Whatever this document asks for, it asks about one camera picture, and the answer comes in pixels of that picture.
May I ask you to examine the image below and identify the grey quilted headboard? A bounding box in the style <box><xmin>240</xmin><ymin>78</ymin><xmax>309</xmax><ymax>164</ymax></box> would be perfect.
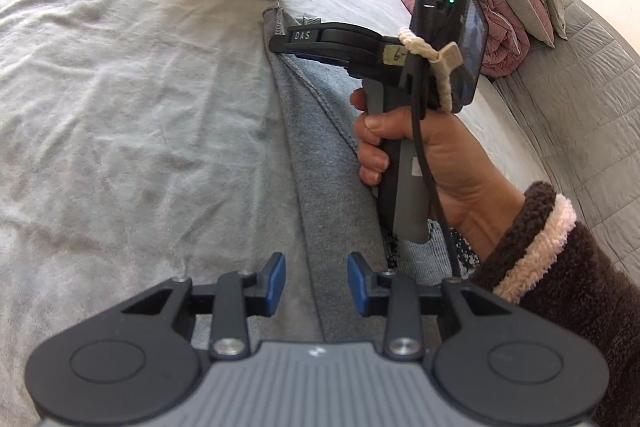
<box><xmin>480</xmin><ymin>0</ymin><xmax>640</xmax><ymax>289</ymax></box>

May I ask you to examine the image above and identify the pink quilt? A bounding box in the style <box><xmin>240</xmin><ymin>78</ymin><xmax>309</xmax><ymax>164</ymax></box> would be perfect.
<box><xmin>369</xmin><ymin>0</ymin><xmax>531</xmax><ymax>78</ymax></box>

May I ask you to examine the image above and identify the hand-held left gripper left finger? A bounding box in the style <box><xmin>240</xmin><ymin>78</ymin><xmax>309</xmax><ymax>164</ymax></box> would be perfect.
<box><xmin>122</xmin><ymin>253</ymin><xmax>287</xmax><ymax>360</ymax></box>

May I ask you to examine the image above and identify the grey knit sweater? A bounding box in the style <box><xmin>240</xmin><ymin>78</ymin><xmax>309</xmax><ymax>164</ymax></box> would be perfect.
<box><xmin>262</xmin><ymin>4</ymin><xmax>482</xmax><ymax>344</ymax></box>

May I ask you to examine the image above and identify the beige braided cord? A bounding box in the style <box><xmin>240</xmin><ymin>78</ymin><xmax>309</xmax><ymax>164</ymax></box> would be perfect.
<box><xmin>398</xmin><ymin>31</ymin><xmax>464</xmax><ymax>112</ymax></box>

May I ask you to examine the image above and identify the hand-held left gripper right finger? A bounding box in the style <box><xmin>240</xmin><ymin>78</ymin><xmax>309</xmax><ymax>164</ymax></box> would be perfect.
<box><xmin>347</xmin><ymin>252</ymin><xmax>506</xmax><ymax>358</ymax></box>

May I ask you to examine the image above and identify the black cable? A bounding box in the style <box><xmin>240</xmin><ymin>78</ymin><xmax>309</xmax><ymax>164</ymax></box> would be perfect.
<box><xmin>414</xmin><ymin>0</ymin><xmax>472</xmax><ymax>282</ymax></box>

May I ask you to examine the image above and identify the person's right hand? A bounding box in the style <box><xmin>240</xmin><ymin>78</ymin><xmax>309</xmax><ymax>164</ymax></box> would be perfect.
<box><xmin>350</xmin><ymin>89</ymin><xmax>526</xmax><ymax>258</ymax></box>

